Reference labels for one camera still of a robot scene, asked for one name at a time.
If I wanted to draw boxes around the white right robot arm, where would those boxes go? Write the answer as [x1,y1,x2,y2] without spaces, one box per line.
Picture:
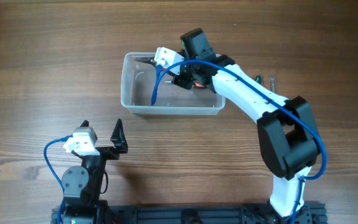
[166,28,327,223]

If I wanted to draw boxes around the small silver wrench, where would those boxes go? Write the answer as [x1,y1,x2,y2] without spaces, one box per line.
[269,75,276,93]

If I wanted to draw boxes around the red handled cutters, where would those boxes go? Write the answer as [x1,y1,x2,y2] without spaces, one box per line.
[135,57,166,75]

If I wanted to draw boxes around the green handled screwdriver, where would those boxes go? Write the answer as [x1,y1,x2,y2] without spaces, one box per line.
[255,75,264,86]

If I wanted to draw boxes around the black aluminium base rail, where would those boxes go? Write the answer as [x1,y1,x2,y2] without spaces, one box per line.
[50,202,327,224]

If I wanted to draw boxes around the clear plastic container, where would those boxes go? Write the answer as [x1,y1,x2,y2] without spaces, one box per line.
[121,52,225,115]

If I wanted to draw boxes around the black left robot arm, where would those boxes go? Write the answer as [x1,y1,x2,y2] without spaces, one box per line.
[55,119,128,223]

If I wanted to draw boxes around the orange black needle-nose pliers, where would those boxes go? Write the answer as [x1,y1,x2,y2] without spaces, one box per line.
[165,81,207,89]

